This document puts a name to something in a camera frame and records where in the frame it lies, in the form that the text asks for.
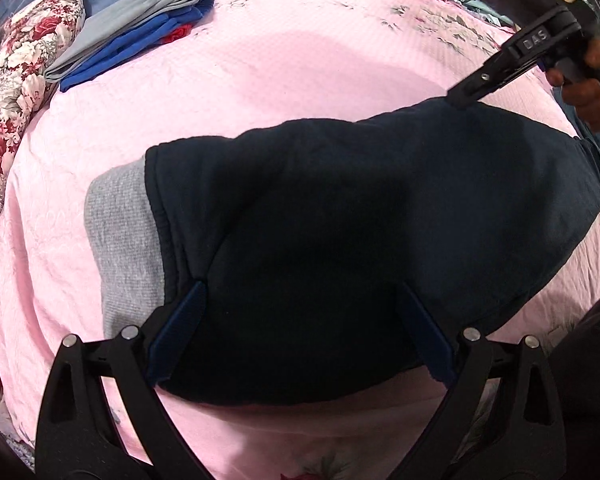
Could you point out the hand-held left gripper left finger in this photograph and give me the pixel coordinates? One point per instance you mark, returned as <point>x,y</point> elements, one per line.
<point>180,330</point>

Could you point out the person's dark clothing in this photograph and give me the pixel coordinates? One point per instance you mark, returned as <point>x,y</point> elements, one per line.
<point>590,385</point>

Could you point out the red floral quilt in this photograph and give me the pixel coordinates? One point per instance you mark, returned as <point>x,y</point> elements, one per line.
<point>20,60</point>

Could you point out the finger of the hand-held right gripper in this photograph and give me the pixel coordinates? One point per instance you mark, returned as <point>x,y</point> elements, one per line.
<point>480,80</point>

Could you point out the pink bed sheet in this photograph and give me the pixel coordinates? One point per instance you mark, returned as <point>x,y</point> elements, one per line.
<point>280,70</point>

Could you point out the blue folded garment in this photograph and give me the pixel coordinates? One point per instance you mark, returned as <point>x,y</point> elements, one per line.
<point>130,45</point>

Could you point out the person's right hand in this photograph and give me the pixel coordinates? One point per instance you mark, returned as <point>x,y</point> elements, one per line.
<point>590,105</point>

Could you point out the navy pants with grey waistband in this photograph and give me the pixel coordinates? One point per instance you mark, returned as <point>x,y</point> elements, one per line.
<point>330,210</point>

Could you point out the grey folded garment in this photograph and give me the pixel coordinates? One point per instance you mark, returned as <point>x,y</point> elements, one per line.
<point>130,10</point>

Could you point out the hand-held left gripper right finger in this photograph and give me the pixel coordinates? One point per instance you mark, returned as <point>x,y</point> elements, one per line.
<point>430,340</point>

